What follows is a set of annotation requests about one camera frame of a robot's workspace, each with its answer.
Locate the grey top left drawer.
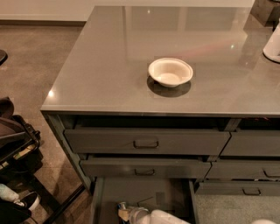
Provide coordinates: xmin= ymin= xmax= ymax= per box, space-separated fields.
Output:
xmin=64 ymin=116 xmax=230 ymax=155

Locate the grey square card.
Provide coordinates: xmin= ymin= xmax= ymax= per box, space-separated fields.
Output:
xmin=136 ymin=196 xmax=156 ymax=209

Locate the grey top right drawer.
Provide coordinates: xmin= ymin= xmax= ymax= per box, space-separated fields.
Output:
xmin=221 ymin=118 xmax=280 ymax=157

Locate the black round object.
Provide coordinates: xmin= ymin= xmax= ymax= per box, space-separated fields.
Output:
xmin=0 ymin=49 xmax=8 ymax=66

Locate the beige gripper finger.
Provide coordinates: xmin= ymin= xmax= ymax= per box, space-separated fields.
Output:
xmin=118 ymin=208 xmax=131 ymax=222

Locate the white paper bowl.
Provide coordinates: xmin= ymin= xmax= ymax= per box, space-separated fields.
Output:
xmin=148 ymin=58 xmax=193 ymax=88

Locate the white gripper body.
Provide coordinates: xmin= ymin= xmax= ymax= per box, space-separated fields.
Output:
xmin=129 ymin=207 xmax=151 ymax=224

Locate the grey bottom right drawer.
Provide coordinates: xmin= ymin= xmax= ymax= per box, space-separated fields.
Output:
xmin=196 ymin=181 xmax=280 ymax=196

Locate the white appliance on counter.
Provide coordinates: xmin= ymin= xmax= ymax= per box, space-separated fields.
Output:
xmin=262 ymin=19 xmax=280 ymax=63

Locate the grey open bottom drawer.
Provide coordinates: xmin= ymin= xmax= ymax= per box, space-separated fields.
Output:
xmin=90 ymin=177 xmax=199 ymax=224

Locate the grey counter cabinet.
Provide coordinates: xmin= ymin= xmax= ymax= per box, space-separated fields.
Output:
xmin=41 ymin=6 xmax=280 ymax=187

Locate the grey middle right drawer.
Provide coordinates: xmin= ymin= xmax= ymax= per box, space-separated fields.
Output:
xmin=206 ymin=160 xmax=280 ymax=179

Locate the grey middle left drawer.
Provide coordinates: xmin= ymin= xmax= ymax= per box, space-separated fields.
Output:
xmin=80 ymin=157 xmax=211 ymax=179

